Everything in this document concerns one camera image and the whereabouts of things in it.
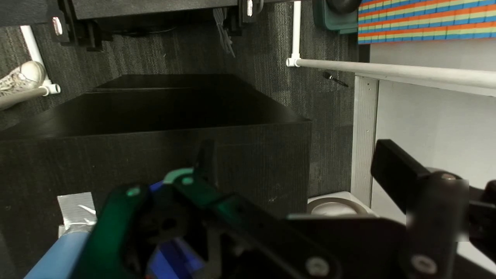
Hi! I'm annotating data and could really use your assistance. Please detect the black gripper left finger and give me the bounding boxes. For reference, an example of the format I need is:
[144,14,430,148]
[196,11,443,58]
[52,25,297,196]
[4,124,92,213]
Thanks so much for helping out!
[168,143,407,279]

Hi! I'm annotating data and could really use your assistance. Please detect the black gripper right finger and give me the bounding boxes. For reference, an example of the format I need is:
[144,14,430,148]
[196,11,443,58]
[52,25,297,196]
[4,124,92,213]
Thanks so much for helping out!
[370,140,496,279]

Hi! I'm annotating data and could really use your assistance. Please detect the blue plastic cup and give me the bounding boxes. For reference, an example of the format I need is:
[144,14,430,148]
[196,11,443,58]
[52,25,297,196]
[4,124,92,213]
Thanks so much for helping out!
[24,227,91,279]

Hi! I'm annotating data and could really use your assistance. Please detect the multicoloured striped panel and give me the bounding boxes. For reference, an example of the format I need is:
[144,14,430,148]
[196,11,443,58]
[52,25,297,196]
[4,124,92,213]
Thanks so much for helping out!
[357,0,496,45]

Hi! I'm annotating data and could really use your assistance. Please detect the white pipe frame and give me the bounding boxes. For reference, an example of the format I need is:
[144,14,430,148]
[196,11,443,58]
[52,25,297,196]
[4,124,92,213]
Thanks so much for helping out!
[285,0,496,97]

